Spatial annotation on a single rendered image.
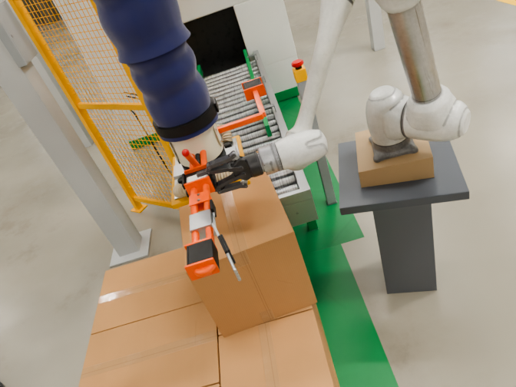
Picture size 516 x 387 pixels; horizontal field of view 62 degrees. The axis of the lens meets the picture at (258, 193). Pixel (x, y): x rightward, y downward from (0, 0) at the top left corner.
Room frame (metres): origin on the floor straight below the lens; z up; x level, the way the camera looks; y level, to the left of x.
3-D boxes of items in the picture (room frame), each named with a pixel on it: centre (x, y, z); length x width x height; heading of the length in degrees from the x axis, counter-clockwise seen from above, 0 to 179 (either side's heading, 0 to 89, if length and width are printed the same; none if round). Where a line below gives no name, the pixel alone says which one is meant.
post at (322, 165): (2.31, -0.46, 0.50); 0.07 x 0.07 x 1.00; 85
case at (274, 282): (1.41, 0.13, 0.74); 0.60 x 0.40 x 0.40; 0
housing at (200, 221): (0.95, 0.17, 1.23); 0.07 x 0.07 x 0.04; 86
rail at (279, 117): (2.92, -0.34, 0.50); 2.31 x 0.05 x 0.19; 175
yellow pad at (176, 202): (1.42, 0.24, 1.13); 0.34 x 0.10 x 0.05; 176
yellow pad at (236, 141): (1.41, 0.05, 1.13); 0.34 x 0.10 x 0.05; 176
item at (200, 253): (0.82, 0.19, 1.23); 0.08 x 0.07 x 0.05; 176
